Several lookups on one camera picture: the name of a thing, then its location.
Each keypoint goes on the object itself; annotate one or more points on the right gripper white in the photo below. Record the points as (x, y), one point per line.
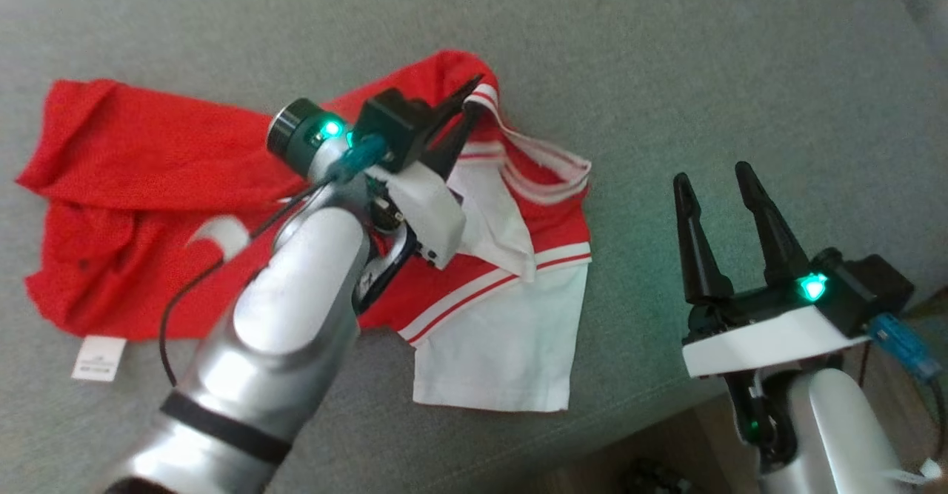
(770, 338)

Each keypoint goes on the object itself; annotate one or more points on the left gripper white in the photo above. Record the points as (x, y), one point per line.
(429, 212)

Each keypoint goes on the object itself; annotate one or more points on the red jersey striped trim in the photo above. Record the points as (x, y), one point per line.
(133, 168)

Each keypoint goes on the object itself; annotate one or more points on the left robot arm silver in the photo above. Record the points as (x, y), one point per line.
(296, 309)

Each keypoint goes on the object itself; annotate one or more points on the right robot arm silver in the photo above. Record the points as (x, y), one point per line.
(829, 435)

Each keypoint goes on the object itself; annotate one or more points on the grey sofa chaise cushion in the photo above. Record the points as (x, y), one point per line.
(740, 72)

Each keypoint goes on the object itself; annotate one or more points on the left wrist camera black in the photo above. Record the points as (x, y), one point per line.
(392, 127)

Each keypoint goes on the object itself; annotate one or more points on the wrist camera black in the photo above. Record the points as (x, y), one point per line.
(863, 286)
(392, 127)

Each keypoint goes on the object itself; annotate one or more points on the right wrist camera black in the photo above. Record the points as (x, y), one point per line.
(863, 286)

